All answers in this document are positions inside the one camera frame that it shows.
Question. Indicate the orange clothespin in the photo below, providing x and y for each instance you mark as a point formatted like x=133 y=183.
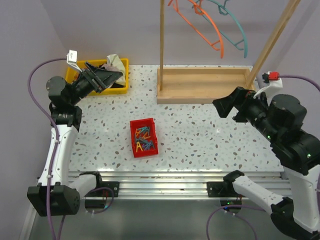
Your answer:
x=145 y=137

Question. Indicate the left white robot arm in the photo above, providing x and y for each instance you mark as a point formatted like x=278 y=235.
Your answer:
x=53 y=195

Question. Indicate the orange plastic hanger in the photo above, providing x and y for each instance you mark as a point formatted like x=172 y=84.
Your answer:
x=199 y=10

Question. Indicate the right wooden rack post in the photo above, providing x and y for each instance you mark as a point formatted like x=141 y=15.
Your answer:
x=272 y=39

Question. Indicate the left wooden rack post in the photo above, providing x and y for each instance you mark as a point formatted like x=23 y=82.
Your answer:
x=162 y=33

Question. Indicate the black underwear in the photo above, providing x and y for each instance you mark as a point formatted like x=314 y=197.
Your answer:
x=121 y=82

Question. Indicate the dark teal clothespin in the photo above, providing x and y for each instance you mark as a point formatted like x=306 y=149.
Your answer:
x=136 y=139

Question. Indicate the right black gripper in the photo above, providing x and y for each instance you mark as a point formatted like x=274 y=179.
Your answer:
x=239 y=96

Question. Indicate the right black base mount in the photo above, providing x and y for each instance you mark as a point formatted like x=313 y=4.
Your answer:
x=220 y=189

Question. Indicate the blue clothespin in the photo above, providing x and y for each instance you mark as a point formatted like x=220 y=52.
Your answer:
x=148 y=145

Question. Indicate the pale green cloth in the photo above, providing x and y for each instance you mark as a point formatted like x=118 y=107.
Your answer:
x=114 y=58

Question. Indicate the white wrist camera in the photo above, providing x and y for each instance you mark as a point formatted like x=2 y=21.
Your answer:
x=273 y=84
x=71 y=60

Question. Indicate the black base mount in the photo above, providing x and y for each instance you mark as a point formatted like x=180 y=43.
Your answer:
x=110 y=187
x=220 y=189

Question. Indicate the wooden rack post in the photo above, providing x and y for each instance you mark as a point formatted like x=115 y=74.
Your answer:
x=162 y=33
x=272 y=39

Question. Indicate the yellow plastic tray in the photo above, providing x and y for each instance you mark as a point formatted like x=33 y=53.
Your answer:
x=117 y=89

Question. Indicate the aluminium rail frame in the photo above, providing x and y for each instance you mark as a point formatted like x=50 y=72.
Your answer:
x=178 y=185

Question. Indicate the red plastic bin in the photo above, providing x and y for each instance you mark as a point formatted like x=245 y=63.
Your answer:
x=139 y=123

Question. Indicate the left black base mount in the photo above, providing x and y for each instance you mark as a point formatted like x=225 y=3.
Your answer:
x=110 y=187

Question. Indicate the teal plastic hanger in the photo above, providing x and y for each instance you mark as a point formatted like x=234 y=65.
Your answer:
x=241 y=45

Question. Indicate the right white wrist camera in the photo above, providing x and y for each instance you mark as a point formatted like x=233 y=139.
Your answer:
x=273 y=84

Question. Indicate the yellow clothespin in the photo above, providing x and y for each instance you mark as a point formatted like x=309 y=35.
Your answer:
x=139 y=147

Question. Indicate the wooden rack base tray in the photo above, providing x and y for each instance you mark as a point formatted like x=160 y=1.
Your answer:
x=200 y=85

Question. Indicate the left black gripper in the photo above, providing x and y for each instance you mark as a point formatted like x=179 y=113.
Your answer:
x=107 y=77

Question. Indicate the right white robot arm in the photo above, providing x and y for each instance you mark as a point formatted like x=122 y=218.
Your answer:
x=280 y=122

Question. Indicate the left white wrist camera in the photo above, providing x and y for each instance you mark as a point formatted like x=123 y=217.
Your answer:
x=71 y=60

